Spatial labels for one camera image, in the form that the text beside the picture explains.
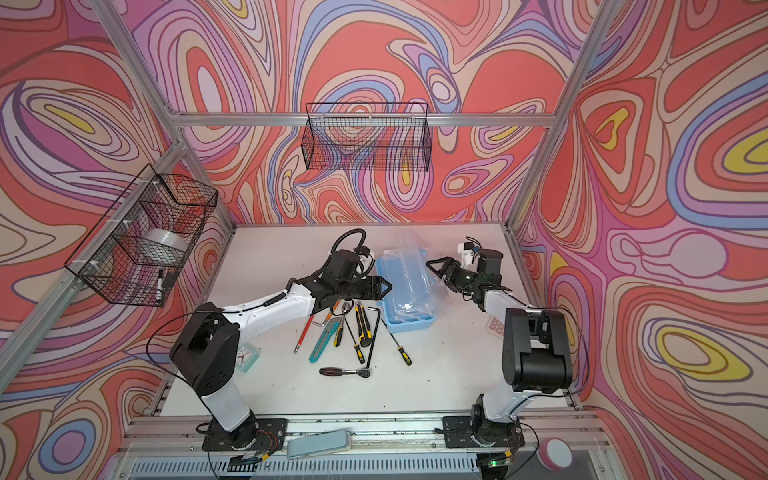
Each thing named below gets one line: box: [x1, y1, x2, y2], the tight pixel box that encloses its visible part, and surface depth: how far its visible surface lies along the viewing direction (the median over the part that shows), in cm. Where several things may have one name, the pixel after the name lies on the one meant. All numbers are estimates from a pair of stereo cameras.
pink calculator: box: [486, 316, 505, 339], surface depth 93 cm
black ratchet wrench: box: [318, 367, 371, 378], surface depth 84 cm
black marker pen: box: [156, 269, 163, 303], surface depth 73 cm
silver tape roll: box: [144, 228, 189, 252], surface depth 75 cm
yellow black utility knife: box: [355, 304, 373, 347], surface depth 92 cm
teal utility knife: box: [309, 317, 343, 363], surface depth 92 cm
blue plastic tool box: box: [376, 247, 450, 333], surface depth 86 cm
